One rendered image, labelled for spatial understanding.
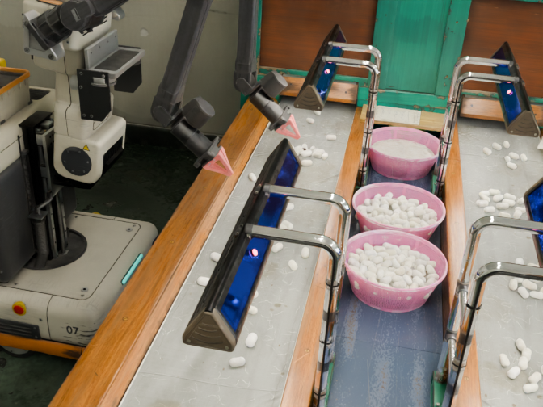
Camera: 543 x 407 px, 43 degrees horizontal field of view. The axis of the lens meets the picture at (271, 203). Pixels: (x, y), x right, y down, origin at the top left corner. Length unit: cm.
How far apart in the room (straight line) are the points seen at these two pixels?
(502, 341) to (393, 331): 25
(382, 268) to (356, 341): 23
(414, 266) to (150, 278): 68
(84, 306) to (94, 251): 32
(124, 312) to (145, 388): 21
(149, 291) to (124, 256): 99
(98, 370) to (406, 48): 168
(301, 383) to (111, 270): 128
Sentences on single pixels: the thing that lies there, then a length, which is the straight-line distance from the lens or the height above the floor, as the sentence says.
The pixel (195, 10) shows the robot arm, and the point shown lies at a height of 129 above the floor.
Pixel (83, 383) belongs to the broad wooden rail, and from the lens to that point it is 141.
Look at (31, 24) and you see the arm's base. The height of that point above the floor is 120.
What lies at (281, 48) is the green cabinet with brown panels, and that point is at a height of 95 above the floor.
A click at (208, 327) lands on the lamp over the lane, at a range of 101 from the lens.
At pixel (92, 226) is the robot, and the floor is 28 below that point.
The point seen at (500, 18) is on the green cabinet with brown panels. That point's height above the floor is 114.
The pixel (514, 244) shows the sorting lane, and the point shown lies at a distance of 199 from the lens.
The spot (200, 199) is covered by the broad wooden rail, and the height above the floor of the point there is 76.
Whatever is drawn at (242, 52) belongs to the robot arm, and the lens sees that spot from 219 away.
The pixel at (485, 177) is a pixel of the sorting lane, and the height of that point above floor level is 74.
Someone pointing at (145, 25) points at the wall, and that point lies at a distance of 383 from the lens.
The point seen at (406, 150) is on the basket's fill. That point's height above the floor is 74.
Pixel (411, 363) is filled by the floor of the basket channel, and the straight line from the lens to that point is 161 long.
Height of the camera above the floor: 174
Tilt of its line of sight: 30 degrees down
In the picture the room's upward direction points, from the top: 3 degrees clockwise
